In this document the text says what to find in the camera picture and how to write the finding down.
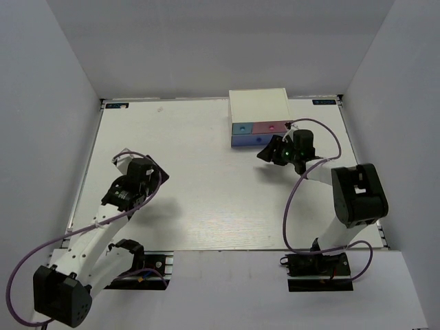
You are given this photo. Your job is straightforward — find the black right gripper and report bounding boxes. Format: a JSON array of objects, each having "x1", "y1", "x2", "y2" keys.
[{"x1": 258, "y1": 134, "x2": 300, "y2": 166}]

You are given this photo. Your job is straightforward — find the white drawer cabinet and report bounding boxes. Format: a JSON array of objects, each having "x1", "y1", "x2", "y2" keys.
[{"x1": 229, "y1": 88, "x2": 290, "y2": 123}]

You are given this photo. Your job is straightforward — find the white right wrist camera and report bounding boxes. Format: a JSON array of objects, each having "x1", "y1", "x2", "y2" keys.
[{"x1": 283, "y1": 122, "x2": 298, "y2": 141}]

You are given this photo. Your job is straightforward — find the light blue small drawer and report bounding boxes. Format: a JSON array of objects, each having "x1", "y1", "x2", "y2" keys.
[{"x1": 232, "y1": 122, "x2": 253, "y2": 135}]

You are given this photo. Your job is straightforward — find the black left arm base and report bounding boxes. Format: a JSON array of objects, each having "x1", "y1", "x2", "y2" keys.
[{"x1": 105, "y1": 252, "x2": 174, "y2": 291}]

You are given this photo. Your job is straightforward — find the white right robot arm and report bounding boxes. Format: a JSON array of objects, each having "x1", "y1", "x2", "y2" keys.
[{"x1": 257, "y1": 129, "x2": 388, "y2": 274}]

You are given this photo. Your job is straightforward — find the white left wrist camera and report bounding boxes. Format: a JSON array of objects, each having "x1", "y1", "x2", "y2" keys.
[{"x1": 111, "y1": 148, "x2": 136, "y2": 175}]

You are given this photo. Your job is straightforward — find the left blue table label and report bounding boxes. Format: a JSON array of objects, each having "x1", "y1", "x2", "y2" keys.
[{"x1": 105, "y1": 102, "x2": 129, "y2": 109}]

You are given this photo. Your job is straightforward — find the blue table label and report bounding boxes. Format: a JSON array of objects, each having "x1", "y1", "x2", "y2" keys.
[
  {"x1": 312, "y1": 99, "x2": 337, "y2": 105},
  {"x1": 105, "y1": 102, "x2": 129, "y2": 109}
]

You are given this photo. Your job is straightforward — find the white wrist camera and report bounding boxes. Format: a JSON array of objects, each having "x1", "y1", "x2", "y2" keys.
[
  {"x1": 111, "y1": 148, "x2": 136, "y2": 175},
  {"x1": 283, "y1": 122, "x2": 298, "y2": 141}
]

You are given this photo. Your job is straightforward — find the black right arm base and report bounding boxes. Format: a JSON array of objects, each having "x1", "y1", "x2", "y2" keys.
[{"x1": 280, "y1": 253, "x2": 353, "y2": 292}]

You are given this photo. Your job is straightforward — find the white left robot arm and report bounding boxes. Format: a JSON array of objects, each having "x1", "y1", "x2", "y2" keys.
[{"x1": 33, "y1": 151, "x2": 169, "y2": 328}]

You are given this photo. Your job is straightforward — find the right blue table label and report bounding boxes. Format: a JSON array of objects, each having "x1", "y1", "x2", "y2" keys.
[{"x1": 312, "y1": 99, "x2": 337, "y2": 105}]

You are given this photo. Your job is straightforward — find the blue wide drawer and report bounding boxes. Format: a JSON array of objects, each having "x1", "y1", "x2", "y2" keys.
[{"x1": 231, "y1": 134, "x2": 281, "y2": 147}]

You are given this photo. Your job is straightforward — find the pink drawer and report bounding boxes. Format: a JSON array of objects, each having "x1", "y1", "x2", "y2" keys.
[{"x1": 252, "y1": 120, "x2": 287, "y2": 135}]

